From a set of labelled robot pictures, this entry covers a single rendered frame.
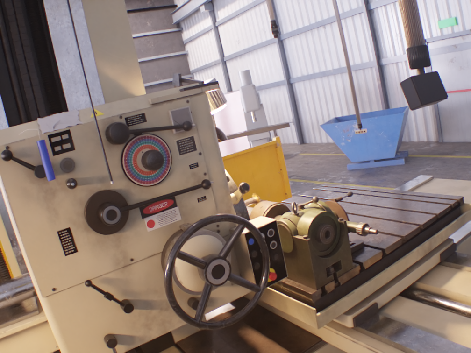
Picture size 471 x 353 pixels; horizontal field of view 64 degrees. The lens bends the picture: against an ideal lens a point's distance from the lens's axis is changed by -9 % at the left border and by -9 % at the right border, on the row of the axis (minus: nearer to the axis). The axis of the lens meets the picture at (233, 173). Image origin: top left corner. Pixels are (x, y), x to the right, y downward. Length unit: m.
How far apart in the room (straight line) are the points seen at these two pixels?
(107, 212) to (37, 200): 0.22
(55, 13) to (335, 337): 2.01
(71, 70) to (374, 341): 1.83
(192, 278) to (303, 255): 0.52
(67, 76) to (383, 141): 6.29
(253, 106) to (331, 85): 3.96
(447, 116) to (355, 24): 3.16
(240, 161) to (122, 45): 2.57
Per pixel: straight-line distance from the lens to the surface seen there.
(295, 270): 1.79
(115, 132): 1.29
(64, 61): 2.02
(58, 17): 2.07
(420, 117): 9.51
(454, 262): 2.40
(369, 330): 1.90
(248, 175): 4.44
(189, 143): 1.44
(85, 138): 1.33
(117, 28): 2.12
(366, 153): 7.67
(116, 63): 2.08
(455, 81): 8.86
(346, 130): 7.66
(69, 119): 1.35
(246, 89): 7.54
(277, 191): 4.69
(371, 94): 10.25
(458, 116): 8.96
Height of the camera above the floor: 1.83
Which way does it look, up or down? 11 degrees down
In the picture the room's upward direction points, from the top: 13 degrees counter-clockwise
